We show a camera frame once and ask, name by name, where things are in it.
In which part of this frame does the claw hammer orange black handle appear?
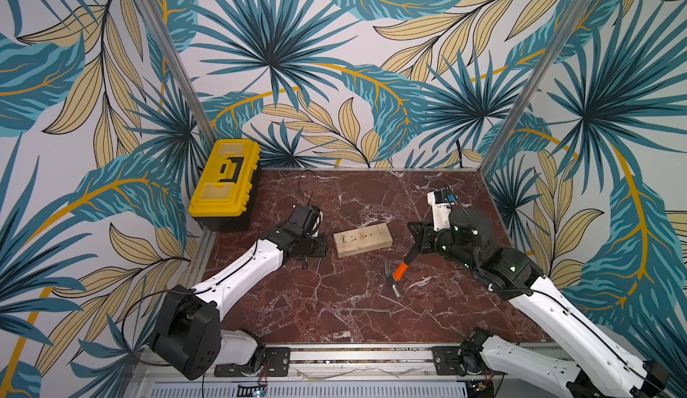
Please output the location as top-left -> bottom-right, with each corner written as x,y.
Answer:
384,245 -> 419,299

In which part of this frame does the wooden block with nails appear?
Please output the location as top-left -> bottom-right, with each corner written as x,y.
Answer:
334,224 -> 393,258

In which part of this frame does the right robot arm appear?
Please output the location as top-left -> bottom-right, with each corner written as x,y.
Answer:
390,204 -> 670,397

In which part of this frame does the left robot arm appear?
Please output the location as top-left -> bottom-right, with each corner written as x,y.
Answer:
150,205 -> 327,380

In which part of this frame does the yellow black toolbox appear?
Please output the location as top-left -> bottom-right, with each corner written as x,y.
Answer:
189,139 -> 261,233

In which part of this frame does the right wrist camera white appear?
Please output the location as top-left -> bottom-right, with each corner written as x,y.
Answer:
427,188 -> 456,232

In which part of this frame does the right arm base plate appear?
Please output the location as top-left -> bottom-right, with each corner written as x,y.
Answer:
430,345 -> 493,377

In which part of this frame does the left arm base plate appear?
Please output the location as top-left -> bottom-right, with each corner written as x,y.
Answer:
214,347 -> 291,378

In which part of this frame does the aluminium front rail frame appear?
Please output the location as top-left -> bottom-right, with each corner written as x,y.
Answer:
120,343 -> 591,398

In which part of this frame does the left aluminium corner post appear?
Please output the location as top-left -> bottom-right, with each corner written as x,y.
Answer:
134,0 -> 216,146

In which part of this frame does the aluminium corner post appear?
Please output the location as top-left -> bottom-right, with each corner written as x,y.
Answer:
134,0 -> 216,146
478,0 -> 592,177

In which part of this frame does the right aluminium corner post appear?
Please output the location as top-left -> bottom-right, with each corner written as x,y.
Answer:
478,0 -> 592,177

